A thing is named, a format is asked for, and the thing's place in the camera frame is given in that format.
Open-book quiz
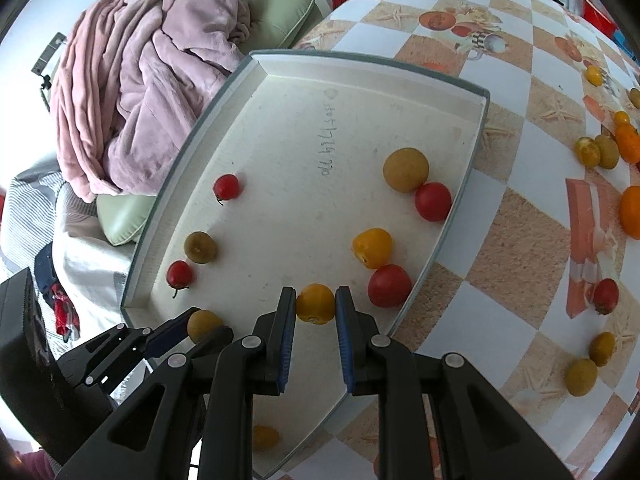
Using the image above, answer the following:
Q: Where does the large orange near centre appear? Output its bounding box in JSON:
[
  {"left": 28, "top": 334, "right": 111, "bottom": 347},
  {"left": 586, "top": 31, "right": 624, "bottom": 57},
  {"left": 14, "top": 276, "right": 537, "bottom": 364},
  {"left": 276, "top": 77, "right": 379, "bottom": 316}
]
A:
[{"left": 618, "top": 185, "right": 640, "bottom": 240}]

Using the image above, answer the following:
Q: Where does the red plastic bucket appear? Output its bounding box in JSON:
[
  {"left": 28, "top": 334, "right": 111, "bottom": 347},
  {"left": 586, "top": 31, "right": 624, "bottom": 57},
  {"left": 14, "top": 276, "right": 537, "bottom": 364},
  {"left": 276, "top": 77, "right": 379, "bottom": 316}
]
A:
[{"left": 582, "top": 0, "right": 617, "bottom": 38}]

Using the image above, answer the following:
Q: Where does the pink fleece blanket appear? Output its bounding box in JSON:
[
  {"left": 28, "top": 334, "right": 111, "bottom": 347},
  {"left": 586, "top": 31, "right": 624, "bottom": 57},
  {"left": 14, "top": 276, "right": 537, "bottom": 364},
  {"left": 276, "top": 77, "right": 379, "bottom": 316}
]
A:
[{"left": 51, "top": 0, "right": 250, "bottom": 203}]

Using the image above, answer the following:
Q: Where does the small yellow tomato by orange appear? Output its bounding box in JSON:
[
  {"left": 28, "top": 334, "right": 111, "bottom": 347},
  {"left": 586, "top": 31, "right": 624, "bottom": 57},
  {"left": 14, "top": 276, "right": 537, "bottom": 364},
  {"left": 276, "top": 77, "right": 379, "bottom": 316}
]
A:
[{"left": 613, "top": 110, "right": 630, "bottom": 127}]

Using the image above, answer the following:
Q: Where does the green sofa cushion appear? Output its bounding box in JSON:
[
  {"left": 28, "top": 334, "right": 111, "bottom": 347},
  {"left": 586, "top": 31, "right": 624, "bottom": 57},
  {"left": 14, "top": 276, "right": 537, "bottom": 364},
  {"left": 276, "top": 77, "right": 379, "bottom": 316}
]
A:
[{"left": 96, "top": 0, "right": 322, "bottom": 246}]

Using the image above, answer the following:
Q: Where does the yellow-green plum fruit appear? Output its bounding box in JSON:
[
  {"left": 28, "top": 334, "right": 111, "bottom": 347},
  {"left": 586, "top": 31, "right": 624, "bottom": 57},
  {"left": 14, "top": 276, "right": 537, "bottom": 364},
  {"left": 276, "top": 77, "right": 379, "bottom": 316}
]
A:
[{"left": 183, "top": 231, "right": 218, "bottom": 264}]

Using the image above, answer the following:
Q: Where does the checkered patterned tablecloth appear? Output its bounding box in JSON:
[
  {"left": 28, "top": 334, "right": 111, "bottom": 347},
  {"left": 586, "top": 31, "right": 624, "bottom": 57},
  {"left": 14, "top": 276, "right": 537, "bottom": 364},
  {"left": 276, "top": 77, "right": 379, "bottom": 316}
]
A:
[{"left": 300, "top": 0, "right": 639, "bottom": 479}]

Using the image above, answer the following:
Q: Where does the green-yellow fruit behind bowl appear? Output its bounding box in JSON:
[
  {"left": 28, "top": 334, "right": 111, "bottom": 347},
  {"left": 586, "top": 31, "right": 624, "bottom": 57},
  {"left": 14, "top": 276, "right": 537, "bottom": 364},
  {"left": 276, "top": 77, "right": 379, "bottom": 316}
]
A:
[{"left": 628, "top": 88, "right": 640, "bottom": 108}]

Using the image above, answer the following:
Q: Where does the striped yellow-green tomato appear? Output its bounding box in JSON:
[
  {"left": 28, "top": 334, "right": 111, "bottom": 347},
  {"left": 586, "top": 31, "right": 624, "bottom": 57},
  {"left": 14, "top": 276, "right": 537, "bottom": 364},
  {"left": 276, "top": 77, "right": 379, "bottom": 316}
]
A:
[{"left": 574, "top": 136, "right": 601, "bottom": 169}]

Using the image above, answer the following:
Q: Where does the yellow-brown round fruit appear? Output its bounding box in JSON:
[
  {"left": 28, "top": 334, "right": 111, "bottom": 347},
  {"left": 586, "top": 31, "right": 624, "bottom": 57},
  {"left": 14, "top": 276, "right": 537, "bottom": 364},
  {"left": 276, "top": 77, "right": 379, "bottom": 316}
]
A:
[{"left": 383, "top": 148, "right": 430, "bottom": 193}]

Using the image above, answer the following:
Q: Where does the yellow tomato tray bottom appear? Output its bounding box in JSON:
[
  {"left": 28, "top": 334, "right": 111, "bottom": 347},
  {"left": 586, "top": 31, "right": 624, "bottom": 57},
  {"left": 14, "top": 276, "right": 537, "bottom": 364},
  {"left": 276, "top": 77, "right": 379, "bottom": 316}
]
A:
[{"left": 252, "top": 425, "right": 281, "bottom": 453}]

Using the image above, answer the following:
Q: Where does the brown-green round fruit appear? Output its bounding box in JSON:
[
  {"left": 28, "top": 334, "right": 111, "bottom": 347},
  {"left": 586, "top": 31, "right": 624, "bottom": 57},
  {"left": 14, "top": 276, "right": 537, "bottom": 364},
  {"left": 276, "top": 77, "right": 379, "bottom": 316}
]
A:
[{"left": 594, "top": 134, "right": 620, "bottom": 170}]

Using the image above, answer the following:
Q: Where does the small red tomato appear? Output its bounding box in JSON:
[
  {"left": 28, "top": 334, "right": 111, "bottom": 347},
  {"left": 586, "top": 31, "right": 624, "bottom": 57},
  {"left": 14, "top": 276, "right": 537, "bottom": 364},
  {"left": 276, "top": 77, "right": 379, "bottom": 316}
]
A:
[{"left": 414, "top": 182, "right": 452, "bottom": 222}]

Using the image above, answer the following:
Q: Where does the red tomato tray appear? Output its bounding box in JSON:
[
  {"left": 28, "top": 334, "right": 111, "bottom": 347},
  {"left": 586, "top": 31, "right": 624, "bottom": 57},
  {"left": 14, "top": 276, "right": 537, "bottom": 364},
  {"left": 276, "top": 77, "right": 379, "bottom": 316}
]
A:
[{"left": 213, "top": 174, "right": 241, "bottom": 205}]

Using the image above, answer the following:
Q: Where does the red cherry tomato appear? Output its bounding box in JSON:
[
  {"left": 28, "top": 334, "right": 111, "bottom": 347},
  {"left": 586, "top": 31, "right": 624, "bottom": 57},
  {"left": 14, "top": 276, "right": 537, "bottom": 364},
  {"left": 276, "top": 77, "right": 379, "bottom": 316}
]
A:
[{"left": 166, "top": 260, "right": 194, "bottom": 297}]

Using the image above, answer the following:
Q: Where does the large red tomato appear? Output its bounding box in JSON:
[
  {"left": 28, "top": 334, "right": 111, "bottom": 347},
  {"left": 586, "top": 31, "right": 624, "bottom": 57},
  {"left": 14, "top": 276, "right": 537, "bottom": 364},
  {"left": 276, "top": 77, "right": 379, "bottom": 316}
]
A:
[{"left": 367, "top": 264, "right": 412, "bottom": 309}]

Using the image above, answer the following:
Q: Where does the orange near bowl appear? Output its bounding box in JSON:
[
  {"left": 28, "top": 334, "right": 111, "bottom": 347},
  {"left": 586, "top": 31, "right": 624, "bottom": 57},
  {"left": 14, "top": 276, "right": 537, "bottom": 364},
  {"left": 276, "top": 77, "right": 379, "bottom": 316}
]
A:
[{"left": 615, "top": 124, "right": 640, "bottom": 165}]

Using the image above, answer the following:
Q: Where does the white shallow tray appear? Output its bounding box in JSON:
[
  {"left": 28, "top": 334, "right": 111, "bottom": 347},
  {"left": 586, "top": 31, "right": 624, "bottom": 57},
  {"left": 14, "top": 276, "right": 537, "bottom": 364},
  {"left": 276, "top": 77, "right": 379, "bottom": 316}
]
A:
[{"left": 119, "top": 49, "right": 490, "bottom": 480}]

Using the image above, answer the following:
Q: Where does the orange-yellow tomato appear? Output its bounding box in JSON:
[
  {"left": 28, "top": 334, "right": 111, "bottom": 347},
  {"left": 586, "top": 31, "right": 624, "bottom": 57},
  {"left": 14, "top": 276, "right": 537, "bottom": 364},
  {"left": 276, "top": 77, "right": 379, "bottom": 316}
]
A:
[{"left": 296, "top": 283, "right": 335, "bottom": 325}]

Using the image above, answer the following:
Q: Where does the olive green fruit front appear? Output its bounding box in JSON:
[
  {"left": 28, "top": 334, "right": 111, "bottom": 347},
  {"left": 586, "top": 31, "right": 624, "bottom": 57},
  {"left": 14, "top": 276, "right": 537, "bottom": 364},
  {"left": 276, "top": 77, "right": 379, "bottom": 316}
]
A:
[{"left": 186, "top": 310, "right": 224, "bottom": 344}]

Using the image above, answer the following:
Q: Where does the olive yellow tomato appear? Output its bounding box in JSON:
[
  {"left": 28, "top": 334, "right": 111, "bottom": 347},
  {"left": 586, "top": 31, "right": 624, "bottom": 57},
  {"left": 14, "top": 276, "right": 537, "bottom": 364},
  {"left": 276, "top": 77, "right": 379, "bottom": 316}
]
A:
[{"left": 589, "top": 332, "right": 616, "bottom": 367}]

